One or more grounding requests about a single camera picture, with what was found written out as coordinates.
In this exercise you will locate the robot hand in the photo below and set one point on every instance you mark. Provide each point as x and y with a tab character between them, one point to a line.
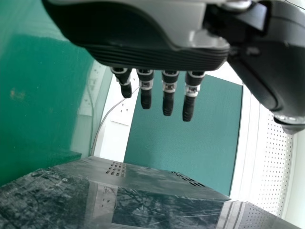
143	35

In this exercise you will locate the black oven with glass door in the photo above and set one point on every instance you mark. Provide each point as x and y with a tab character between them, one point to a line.
147	198

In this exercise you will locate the white socket strip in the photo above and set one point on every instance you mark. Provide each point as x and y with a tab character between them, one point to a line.
124	112

